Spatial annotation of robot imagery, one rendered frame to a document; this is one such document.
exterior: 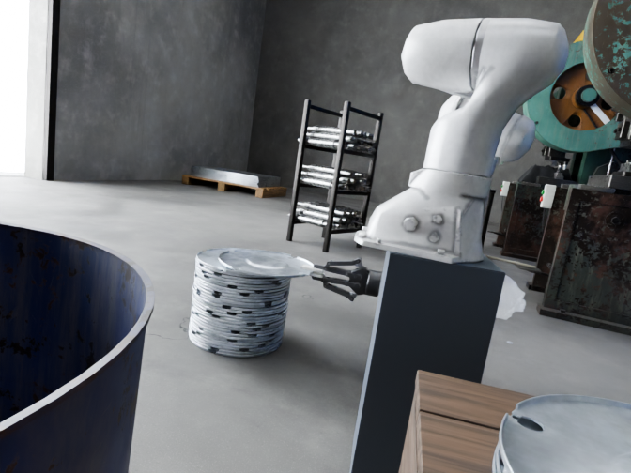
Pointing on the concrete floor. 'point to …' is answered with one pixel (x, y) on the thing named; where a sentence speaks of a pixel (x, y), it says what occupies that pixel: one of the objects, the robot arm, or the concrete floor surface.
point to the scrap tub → (69, 352)
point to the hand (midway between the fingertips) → (312, 270)
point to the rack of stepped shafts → (337, 139)
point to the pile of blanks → (238, 312)
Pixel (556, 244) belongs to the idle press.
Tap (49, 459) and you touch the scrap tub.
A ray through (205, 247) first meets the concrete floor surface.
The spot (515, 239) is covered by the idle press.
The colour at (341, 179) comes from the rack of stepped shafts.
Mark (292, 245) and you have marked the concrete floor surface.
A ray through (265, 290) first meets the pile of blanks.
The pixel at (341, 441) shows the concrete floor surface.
